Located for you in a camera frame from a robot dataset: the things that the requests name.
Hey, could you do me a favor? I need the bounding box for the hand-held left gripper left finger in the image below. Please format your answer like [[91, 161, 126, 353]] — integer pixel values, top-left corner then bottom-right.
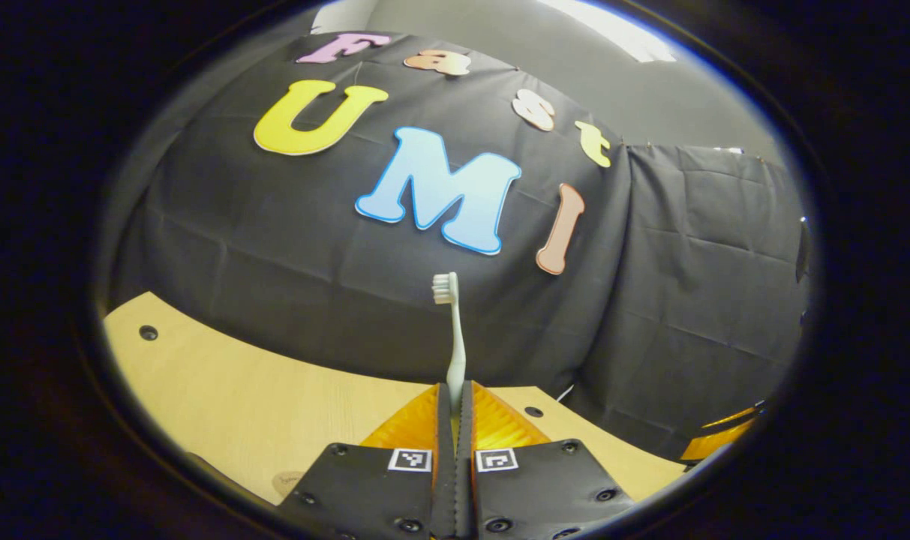
[[276, 382, 456, 540]]

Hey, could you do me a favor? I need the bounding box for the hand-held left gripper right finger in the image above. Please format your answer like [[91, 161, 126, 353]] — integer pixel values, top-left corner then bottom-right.
[[455, 379, 637, 540]]

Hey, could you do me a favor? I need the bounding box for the pale green toothbrush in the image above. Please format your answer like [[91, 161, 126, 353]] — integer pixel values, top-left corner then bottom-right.
[[432, 272, 467, 413]]

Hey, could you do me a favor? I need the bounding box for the black backdrop cloth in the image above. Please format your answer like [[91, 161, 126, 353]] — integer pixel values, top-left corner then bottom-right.
[[98, 15, 812, 462]]

